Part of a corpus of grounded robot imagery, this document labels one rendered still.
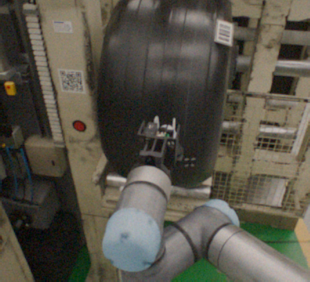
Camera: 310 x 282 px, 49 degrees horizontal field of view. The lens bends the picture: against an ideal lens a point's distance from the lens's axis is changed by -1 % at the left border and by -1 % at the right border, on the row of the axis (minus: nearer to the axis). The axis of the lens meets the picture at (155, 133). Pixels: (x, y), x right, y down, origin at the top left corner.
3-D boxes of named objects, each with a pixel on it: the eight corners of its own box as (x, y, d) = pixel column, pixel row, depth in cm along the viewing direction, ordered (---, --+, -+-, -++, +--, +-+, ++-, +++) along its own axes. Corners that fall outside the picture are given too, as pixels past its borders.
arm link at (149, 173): (167, 219, 55) (117, 211, 56) (170, 200, 59) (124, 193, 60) (169, 184, 51) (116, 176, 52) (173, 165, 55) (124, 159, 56)
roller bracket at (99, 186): (93, 200, 109) (90, 179, 103) (124, 128, 140) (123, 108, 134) (103, 202, 109) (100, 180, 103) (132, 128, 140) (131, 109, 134)
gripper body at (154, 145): (182, 123, 64) (174, 160, 54) (178, 160, 68) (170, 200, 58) (142, 118, 65) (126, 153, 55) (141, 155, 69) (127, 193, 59)
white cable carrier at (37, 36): (55, 146, 115) (22, 4, 86) (60, 137, 119) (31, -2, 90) (67, 148, 115) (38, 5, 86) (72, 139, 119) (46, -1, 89)
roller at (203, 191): (105, 168, 110) (107, 175, 114) (102, 181, 108) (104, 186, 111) (214, 182, 105) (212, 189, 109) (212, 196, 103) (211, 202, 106)
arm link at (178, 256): (196, 281, 57) (194, 236, 52) (142, 322, 52) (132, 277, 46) (167, 253, 63) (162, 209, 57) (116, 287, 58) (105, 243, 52)
